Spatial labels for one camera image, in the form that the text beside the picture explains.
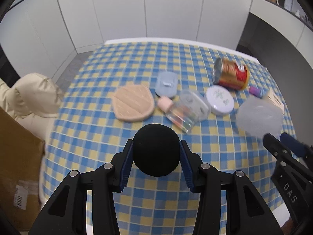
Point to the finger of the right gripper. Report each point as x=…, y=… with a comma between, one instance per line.
x=293, y=181
x=301, y=150

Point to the white round compact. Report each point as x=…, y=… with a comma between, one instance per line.
x=220, y=100

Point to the small bottle purple cap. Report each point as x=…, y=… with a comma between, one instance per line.
x=257, y=92

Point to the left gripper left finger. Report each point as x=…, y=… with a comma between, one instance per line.
x=65, y=211

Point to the cardboard box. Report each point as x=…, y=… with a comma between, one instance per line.
x=21, y=155

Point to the light blue plastic case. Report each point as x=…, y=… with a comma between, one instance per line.
x=166, y=84

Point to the blue yellow checkered tablecloth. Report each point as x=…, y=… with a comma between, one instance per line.
x=155, y=200

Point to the black round powder puff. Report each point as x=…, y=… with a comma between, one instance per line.
x=156, y=150

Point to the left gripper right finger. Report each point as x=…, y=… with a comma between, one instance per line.
x=247, y=212

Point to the frosted square plastic case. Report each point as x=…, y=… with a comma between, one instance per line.
x=258, y=117

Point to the cream padded chair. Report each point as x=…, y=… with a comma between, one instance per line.
x=33, y=101

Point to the clear oval plastic case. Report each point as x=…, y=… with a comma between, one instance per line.
x=196, y=103

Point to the red gold tin can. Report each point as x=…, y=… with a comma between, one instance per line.
x=230, y=74

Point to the small beige carton box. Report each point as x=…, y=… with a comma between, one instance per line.
x=272, y=98

